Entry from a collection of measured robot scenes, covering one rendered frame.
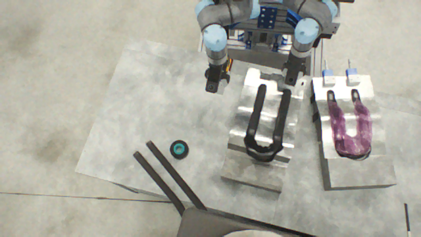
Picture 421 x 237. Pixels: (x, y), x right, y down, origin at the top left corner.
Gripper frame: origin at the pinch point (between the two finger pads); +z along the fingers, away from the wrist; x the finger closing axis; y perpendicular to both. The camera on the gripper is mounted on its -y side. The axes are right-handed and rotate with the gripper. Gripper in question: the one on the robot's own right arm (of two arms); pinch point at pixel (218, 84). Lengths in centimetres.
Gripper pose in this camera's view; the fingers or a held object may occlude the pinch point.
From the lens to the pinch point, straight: 146.8
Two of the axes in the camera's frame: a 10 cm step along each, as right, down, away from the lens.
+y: 2.5, -9.2, 3.0
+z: 0.2, 3.1, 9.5
